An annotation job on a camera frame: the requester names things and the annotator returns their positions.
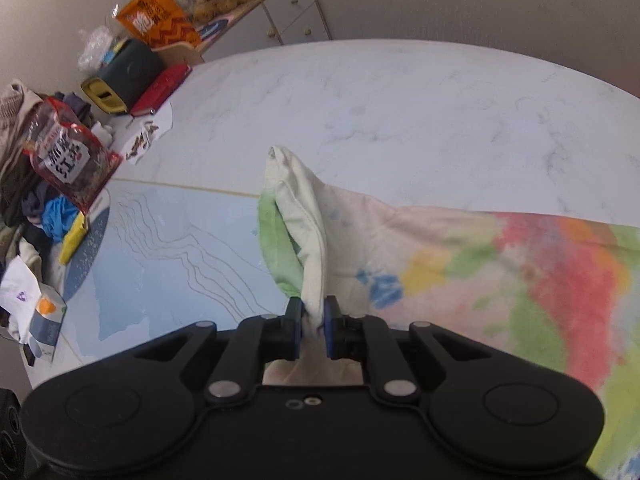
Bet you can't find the tie-dye multicolour garment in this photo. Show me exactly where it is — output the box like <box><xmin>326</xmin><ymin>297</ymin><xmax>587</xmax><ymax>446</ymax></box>
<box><xmin>258</xmin><ymin>146</ymin><xmax>639</xmax><ymax>479</ymax></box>

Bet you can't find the pile of dark clothes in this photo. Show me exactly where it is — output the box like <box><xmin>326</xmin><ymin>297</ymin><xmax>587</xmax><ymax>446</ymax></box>
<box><xmin>0</xmin><ymin>78</ymin><xmax>94</xmax><ymax>281</ymax></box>

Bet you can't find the light blue bed sheet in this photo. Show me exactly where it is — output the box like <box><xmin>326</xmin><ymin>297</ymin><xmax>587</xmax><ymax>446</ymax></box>
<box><xmin>22</xmin><ymin>38</ymin><xmax>640</xmax><ymax>391</ymax></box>

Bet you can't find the orange snack bag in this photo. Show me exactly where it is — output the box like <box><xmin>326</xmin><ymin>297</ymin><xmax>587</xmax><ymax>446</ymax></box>
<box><xmin>115</xmin><ymin>0</ymin><xmax>202</xmax><ymax>49</ymax></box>

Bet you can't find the red flat book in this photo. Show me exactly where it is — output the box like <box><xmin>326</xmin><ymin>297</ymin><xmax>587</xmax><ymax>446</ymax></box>
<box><xmin>129</xmin><ymin>64</ymin><xmax>192</xmax><ymax>117</ymax></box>

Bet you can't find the dark green round container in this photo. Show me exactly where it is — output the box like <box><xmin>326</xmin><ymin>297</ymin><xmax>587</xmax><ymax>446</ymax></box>
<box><xmin>80</xmin><ymin>39</ymin><xmax>166</xmax><ymax>115</ymax></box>

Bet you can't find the white drawer cabinet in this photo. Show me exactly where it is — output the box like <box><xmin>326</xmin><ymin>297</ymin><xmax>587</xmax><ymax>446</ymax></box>
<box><xmin>156</xmin><ymin>0</ymin><xmax>332</xmax><ymax>66</ymax></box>

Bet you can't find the red snack bag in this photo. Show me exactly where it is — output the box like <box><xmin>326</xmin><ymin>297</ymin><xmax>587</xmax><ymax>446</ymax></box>
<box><xmin>23</xmin><ymin>98</ymin><xmax>122</xmax><ymax>214</ymax></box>

